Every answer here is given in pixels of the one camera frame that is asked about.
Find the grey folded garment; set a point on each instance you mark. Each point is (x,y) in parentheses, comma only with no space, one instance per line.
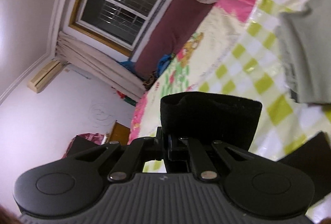
(304,44)

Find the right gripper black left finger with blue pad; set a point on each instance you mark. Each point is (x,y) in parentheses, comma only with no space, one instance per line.
(117,163)

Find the wall air conditioner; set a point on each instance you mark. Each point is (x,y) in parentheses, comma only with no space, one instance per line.
(43,78)

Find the green checkered floral bedsheet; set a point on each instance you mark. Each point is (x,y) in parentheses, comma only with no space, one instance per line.
(250,66)

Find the black pants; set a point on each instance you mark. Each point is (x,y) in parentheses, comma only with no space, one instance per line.
(206,118)

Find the blue cloth on bench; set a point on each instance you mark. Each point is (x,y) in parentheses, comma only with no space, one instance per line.
(162,65)

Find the beige curtain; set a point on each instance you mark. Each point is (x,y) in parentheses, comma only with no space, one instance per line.
(102,66)

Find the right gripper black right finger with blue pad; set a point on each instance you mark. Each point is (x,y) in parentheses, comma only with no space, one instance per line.
(215,161)

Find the window with metal bars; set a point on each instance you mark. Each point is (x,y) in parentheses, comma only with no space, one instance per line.
(123,26)

